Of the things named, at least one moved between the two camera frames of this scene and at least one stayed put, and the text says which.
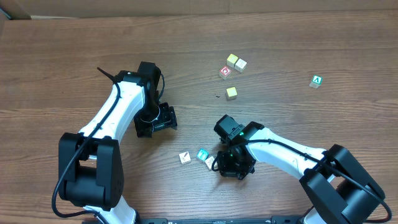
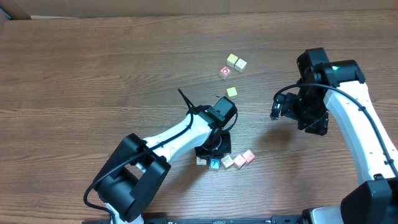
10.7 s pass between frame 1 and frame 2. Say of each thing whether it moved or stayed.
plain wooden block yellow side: stayed
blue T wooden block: moved
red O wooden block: stayed
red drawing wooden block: moved
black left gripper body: moved
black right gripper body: moved
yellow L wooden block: stayed
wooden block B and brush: moved
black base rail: stayed
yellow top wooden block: stayed
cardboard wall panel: stayed
